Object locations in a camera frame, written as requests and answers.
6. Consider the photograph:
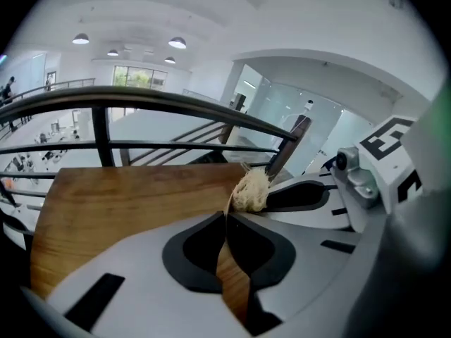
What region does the thin grey balcony railing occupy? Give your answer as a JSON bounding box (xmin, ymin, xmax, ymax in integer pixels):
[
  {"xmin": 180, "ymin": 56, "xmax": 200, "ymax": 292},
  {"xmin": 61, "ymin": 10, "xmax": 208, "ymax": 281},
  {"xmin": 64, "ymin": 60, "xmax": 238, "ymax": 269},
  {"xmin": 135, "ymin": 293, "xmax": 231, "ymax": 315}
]
[{"xmin": 10, "ymin": 77, "xmax": 97, "ymax": 102}]

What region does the silver fisheye camera mount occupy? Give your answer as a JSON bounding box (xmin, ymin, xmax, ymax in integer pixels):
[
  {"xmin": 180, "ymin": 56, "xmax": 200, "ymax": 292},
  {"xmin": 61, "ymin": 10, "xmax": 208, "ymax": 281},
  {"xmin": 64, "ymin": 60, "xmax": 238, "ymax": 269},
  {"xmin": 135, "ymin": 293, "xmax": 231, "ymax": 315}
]
[{"xmin": 333, "ymin": 146, "xmax": 382, "ymax": 210}]

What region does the dark brown wooden post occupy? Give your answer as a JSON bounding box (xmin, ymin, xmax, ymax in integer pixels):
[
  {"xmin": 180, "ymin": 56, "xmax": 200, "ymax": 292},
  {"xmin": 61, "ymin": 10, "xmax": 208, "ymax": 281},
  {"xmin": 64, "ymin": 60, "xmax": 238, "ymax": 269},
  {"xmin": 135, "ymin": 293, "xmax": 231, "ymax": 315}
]
[{"xmin": 266, "ymin": 118, "xmax": 313, "ymax": 185}]

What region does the large window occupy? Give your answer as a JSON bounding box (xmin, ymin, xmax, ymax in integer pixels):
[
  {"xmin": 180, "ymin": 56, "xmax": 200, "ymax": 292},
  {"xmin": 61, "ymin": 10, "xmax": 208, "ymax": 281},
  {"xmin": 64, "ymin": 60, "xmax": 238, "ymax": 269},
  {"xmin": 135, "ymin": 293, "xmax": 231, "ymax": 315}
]
[{"xmin": 113, "ymin": 65, "xmax": 166, "ymax": 92}]

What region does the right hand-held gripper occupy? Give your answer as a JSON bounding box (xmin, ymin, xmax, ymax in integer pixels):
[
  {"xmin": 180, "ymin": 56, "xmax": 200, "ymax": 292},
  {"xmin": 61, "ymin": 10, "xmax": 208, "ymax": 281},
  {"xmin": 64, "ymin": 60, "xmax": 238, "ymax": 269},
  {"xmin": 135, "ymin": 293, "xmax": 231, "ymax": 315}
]
[{"xmin": 262, "ymin": 116, "xmax": 424, "ymax": 232}]

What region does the beige loofah scrubber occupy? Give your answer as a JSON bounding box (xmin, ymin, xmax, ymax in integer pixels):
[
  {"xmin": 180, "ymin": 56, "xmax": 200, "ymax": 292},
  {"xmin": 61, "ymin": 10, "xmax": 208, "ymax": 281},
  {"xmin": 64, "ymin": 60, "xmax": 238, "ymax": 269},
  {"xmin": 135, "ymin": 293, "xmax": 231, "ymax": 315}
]
[{"xmin": 230, "ymin": 168, "xmax": 271, "ymax": 214}]

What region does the black metal railing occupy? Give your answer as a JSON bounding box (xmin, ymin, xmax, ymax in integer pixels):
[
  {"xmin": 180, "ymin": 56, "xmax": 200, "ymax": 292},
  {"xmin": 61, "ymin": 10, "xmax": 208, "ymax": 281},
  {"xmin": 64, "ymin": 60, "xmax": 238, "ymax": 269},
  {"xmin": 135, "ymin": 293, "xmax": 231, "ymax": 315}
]
[{"xmin": 0, "ymin": 85, "xmax": 300, "ymax": 256}]

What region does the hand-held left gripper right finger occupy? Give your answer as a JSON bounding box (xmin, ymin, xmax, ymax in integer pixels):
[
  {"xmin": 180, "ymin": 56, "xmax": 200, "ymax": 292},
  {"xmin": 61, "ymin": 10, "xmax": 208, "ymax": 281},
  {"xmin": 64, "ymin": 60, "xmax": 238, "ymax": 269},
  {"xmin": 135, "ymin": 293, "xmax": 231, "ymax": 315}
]
[{"xmin": 225, "ymin": 211, "xmax": 361, "ymax": 337}]

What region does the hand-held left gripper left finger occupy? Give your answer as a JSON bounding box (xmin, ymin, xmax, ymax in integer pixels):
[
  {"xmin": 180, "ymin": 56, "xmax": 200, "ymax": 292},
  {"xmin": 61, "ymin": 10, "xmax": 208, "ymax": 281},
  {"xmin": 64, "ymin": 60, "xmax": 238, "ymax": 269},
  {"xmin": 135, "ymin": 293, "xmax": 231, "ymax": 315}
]
[{"xmin": 45, "ymin": 210, "xmax": 257, "ymax": 338}]

